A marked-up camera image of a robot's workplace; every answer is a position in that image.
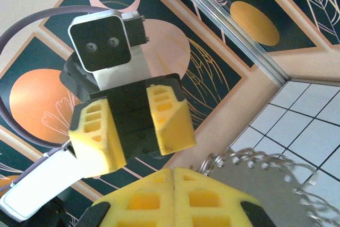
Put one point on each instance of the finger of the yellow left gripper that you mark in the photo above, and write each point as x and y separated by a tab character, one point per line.
172	128
98	136

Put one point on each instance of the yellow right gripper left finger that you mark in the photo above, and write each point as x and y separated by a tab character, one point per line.
148	200

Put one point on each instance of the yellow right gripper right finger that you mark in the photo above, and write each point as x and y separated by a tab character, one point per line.
207	200

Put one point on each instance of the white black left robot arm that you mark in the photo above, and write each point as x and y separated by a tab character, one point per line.
34	189

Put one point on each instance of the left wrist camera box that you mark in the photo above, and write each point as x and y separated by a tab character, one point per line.
98	43

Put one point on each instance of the aluminium corner post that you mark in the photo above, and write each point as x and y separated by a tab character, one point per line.
230	25

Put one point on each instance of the dark wall panel small oval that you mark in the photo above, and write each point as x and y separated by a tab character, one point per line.
252	25

